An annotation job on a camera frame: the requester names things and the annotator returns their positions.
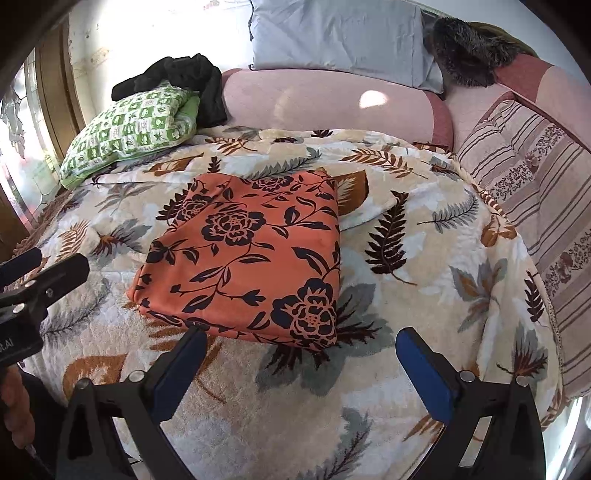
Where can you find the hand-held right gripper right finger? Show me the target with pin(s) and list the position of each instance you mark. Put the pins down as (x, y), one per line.
(425, 378)

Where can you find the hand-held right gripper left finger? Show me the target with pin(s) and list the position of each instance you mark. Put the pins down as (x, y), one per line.
(178, 374)

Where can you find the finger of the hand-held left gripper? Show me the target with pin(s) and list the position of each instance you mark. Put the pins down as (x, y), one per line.
(64, 274)
(25, 265)

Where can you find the orange floral shirt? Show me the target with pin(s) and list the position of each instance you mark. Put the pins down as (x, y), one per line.
(244, 258)

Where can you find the leaf print blanket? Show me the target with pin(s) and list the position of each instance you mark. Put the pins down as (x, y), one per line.
(415, 300)

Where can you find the patterned glass door panel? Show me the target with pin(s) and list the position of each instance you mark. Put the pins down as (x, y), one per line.
(27, 138)

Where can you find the green patterned pillow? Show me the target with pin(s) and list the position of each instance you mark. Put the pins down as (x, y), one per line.
(129, 129)

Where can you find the striped pink backrest cushion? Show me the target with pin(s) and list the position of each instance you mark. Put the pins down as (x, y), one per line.
(545, 184)

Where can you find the black clothing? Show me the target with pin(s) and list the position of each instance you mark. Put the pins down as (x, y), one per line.
(184, 69)

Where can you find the pink bolster cushion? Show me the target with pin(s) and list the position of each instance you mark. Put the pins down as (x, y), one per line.
(323, 106)

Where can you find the pink sofa backrest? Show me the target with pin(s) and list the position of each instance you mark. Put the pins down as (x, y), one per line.
(531, 76)

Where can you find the dark fur garment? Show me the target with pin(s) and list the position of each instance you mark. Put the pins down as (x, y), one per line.
(466, 50)

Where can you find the olive cloth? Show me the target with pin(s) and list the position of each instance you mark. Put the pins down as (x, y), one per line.
(517, 39)

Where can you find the grey pillow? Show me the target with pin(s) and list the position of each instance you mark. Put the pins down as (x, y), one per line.
(337, 37)

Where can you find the wooden door frame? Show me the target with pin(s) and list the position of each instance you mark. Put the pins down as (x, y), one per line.
(55, 92)

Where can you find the white wall socket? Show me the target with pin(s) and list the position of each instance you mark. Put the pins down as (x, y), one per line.
(97, 57)

